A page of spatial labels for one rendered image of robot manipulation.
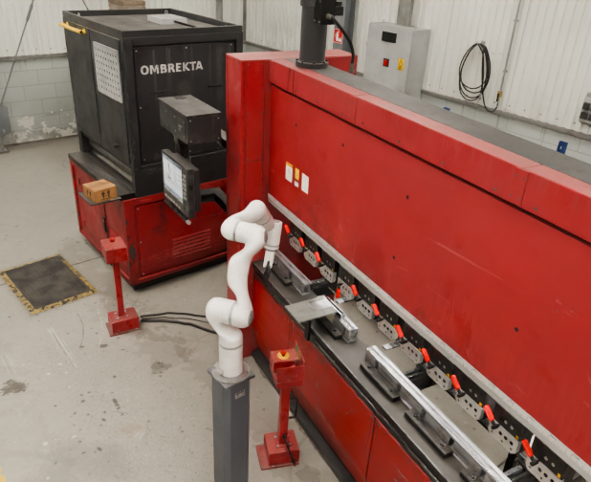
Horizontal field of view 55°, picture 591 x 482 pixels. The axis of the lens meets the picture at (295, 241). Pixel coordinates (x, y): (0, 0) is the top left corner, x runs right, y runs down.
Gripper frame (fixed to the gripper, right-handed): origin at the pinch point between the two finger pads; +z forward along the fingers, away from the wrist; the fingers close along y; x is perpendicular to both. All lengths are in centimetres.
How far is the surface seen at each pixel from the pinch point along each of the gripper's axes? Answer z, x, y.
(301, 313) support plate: 25.0, 22.9, -10.7
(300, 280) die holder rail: 20, 19, -52
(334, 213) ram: -38, 32, -11
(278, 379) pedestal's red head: 57, 16, 13
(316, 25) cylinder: -137, 5, -43
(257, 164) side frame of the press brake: -47, -22, -77
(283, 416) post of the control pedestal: 92, 22, -3
